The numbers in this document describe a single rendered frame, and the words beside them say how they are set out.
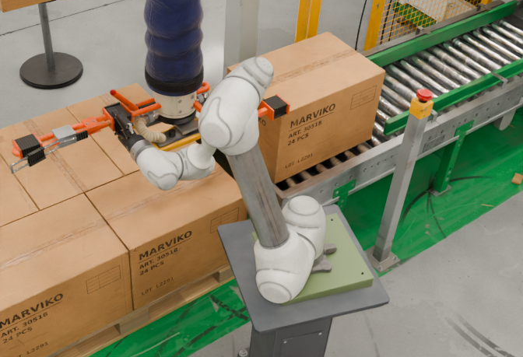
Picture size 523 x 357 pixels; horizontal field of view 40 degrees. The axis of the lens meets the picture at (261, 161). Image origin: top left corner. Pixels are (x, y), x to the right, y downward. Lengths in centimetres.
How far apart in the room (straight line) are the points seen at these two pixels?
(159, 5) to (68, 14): 301
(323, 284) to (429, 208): 163
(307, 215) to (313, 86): 88
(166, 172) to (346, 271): 73
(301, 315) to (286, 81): 111
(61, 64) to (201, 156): 252
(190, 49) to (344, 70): 89
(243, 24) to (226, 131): 236
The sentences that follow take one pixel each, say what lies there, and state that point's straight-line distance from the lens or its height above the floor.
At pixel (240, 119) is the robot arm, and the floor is 154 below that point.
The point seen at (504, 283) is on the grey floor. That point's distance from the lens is 383.
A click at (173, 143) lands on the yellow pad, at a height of 93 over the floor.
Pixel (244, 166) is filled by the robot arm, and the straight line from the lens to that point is 205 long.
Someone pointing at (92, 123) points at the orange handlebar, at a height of 106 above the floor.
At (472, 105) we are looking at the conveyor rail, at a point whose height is 59.
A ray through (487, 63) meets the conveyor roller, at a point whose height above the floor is 54.
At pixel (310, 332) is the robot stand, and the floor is 46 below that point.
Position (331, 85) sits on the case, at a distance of 315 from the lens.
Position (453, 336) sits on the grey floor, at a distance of 353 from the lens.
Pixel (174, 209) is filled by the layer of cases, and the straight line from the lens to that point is 307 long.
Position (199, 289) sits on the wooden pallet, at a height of 2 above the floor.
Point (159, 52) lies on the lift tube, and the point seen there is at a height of 131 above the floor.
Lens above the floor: 273
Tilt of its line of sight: 41 degrees down
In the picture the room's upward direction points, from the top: 5 degrees clockwise
